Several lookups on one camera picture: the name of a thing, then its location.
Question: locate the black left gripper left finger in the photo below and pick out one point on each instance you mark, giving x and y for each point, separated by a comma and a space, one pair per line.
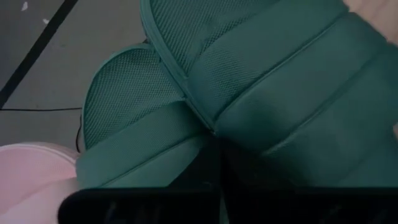
140, 208

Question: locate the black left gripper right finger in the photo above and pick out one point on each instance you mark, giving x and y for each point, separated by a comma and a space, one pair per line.
311, 208

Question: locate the pink slide sandal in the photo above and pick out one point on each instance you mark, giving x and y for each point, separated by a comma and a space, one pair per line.
25, 174

